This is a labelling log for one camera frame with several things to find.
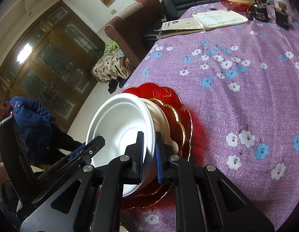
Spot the white foam bowl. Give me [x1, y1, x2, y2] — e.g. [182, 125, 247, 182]
[86, 93, 156, 197]

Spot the beige oval plastic bowl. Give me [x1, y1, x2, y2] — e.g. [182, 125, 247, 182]
[137, 98, 179, 190]

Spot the person in blue jacket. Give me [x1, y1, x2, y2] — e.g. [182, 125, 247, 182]
[0, 94, 82, 223]

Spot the patterned blanket couch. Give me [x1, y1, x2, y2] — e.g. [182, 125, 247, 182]
[91, 38, 134, 82]

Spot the purple floral tablecloth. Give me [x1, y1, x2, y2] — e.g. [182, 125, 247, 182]
[123, 10, 299, 231]

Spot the dark wooden cabinet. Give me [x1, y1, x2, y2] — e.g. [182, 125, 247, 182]
[0, 1, 105, 132]

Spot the brown armchair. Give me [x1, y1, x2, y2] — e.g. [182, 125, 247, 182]
[104, 0, 160, 68]

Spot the open white booklet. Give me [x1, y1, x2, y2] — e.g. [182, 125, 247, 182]
[157, 9, 248, 39]

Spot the small dark glass jar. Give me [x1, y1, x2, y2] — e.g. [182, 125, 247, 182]
[252, 3, 269, 23]

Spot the small framed wall picture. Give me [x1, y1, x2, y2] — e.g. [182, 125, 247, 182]
[100, 0, 115, 7]

